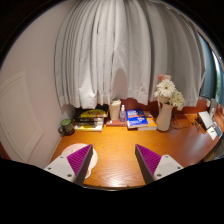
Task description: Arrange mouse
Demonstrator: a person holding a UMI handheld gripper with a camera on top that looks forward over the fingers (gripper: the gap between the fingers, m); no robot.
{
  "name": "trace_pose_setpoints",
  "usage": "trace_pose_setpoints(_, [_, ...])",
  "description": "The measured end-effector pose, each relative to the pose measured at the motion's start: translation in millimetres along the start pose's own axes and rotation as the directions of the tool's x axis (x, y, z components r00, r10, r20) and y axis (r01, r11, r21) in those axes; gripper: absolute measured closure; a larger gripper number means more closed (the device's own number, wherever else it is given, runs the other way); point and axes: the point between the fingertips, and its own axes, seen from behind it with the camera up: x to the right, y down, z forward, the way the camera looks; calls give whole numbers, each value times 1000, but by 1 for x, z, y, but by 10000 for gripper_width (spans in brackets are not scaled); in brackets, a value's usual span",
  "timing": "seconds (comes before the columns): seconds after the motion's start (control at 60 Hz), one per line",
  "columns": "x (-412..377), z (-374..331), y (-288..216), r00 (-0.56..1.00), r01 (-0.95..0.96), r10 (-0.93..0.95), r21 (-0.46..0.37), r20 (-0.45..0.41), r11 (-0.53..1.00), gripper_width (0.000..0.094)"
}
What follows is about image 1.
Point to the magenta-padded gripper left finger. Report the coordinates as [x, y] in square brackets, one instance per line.
[61, 166]

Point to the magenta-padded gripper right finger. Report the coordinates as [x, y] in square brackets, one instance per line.
[164, 166]

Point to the dark mug with green inside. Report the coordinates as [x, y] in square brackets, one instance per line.
[66, 127]

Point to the yellow and white book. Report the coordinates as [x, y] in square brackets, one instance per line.
[88, 128]

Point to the white ceramic pitcher vase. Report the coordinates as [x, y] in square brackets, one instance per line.
[164, 118]

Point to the blue book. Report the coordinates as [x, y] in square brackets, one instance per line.
[136, 118]

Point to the white paper card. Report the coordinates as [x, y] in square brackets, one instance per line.
[212, 133]

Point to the yellow and black book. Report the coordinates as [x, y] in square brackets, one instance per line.
[92, 114]

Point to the white and black desk device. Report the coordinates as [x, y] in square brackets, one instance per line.
[205, 119]

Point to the red-brown book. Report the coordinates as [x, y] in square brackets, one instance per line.
[115, 123]

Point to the clear spray bottle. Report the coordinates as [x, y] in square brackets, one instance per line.
[122, 115]

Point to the cream lidded tumbler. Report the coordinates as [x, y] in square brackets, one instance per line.
[115, 110]

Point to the white flower bouquet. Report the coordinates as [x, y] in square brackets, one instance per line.
[166, 90]

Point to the white curtain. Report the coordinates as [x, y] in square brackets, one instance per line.
[126, 50]

